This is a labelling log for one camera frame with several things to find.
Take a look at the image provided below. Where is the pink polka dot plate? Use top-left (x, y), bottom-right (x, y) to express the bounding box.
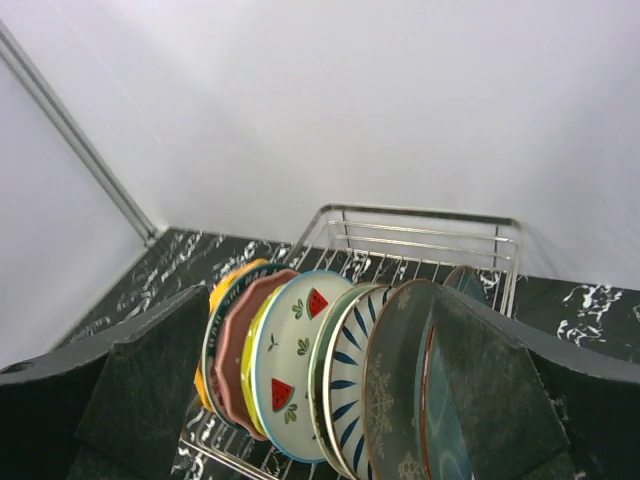
top-left (214, 264), bottom-right (298, 441)

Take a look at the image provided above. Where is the metal wire dish rack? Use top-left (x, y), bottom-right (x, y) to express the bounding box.
top-left (178, 204), bottom-right (521, 479)

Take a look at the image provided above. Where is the mint green floral plate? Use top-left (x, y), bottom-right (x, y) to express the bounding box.
top-left (308, 282), bottom-right (377, 471)

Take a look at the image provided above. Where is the dark teal glazed plate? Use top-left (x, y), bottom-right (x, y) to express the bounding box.
top-left (418, 264), bottom-right (489, 480)

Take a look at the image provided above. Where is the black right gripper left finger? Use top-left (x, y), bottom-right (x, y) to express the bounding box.
top-left (1, 286), bottom-right (209, 479)

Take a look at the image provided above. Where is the yellow polka dot plate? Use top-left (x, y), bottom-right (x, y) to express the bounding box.
top-left (194, 258), bottom-right (267, 411)

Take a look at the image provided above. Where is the left aluminium frame post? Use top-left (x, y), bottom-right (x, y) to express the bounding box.
top-left (1, 22), bottom-right (161, 247)

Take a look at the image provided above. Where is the grey reindeer snowflake plate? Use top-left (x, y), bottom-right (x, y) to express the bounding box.
top-left (363, 280), bottom-right (440, 479)

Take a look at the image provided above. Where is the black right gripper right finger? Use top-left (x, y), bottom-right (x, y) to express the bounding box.
top-left (431, 287), bottom-right (639, 479)

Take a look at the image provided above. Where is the white blue striped plate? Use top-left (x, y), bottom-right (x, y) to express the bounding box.
top-left (323, 285), bottom-right (395, 479)

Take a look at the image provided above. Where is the white watermelon pattern plate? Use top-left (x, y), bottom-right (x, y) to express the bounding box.
top-left (251, 270), bottom-right (352, 463)

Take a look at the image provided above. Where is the white plate green lettered rim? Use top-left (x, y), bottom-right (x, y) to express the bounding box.
top-left (200, 261), bottom-right (289, 434)

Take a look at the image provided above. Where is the lime green polka dot plate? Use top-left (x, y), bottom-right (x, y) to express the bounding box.
top-left (240, 286), bottom-right (282, 441)

